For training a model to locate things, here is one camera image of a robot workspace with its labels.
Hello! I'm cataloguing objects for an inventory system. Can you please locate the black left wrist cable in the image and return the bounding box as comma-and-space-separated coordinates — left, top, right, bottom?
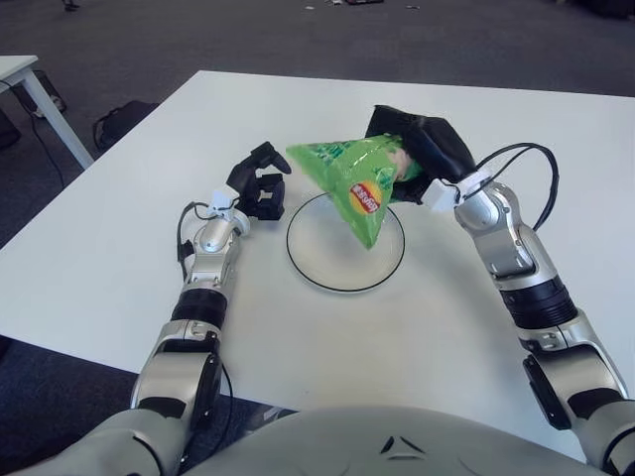
175, 200, 219, 282

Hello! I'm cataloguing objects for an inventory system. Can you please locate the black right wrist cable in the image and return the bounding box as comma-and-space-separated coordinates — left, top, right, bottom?
468, 142, 561, 232

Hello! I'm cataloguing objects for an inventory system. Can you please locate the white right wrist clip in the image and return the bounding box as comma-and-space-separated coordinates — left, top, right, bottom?
421, 168, 495, 212

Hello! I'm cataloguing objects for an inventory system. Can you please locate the thin black left elbow cable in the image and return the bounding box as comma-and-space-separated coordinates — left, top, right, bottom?
186, 359, 235, 450

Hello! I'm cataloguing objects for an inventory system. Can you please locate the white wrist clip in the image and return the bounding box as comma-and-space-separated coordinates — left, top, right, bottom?
421, 168, 495, 212
207, 185, 238, 215

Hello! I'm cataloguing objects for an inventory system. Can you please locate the grey robot torso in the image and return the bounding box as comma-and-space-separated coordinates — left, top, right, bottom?
183, 406, 596, 476

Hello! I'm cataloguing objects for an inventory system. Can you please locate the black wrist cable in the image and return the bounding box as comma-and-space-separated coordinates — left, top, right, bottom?
468, 142, 561, 232
175, 200, 219, 282

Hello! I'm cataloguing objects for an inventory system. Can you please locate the white plate black rim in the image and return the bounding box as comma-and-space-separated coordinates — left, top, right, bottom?
285, 191, 407, 294

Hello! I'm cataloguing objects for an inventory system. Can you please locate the white side table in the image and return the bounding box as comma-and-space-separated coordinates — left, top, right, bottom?
0, 55, 95, 170

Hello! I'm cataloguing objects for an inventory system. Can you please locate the thin black floor cable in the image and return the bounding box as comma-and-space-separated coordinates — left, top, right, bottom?
29, 116, 65, 187

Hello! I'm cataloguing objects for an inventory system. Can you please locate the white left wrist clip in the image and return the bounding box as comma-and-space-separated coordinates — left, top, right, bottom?
207, 185, 238, 215

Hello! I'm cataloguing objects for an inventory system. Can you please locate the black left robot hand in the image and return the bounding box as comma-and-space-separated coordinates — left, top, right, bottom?
226, 141, 293, 223

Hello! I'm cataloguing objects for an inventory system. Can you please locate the black bulky item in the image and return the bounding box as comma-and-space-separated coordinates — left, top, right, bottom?
0, 111, 21, 150

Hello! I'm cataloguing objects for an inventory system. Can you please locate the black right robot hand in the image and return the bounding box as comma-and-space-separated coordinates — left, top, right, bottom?
364, 103, 477, 205

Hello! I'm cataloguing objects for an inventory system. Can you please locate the black backpack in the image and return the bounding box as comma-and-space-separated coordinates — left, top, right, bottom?
92, 99, 160, 151

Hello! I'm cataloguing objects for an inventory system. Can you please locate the green chips snack bag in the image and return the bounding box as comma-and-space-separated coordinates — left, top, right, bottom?
286, 132, 424, 251

